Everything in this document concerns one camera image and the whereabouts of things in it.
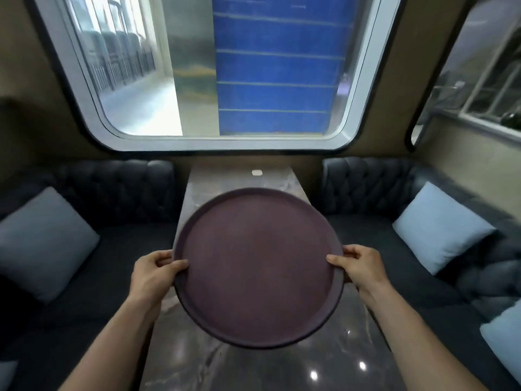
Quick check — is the light blue cushion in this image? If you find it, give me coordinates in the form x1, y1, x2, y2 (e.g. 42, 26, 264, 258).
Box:
392, 182, 496, 276
0, 187, 101, 304
0, 360, 19, 391
479, 299, 521, 376

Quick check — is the person's left forearm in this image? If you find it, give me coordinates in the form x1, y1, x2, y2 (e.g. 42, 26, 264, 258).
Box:
58, 295, 163, 391

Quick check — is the person's left hand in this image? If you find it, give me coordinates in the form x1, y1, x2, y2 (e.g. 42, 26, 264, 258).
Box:
129, 250, 189, 308

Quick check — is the round brown serving tray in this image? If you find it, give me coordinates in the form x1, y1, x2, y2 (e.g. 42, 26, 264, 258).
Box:
173, 188, 346, 349

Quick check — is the black rounded window frame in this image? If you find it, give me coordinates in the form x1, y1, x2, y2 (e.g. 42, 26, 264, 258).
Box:
405, 0, 483, 153

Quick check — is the blue roller shutter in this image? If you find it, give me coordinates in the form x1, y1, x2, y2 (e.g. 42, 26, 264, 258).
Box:
212, 0, 361, 135

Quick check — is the person's right hand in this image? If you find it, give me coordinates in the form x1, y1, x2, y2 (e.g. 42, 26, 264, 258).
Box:
326, 244, 391, 296

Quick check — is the person's right forearm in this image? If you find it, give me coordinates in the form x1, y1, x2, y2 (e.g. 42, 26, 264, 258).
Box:
362, 281, 489, 391

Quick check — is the rounded white window frame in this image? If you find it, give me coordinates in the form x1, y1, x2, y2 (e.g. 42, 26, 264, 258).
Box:
33, 0, 404, 153

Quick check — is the dark tufted sofa bench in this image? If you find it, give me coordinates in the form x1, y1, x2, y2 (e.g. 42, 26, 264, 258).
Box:
0, 159, 180, 391
320, 157, 521, 391

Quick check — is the black metal fence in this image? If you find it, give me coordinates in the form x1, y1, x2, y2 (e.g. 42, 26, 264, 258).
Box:
79, 28, 157, 92

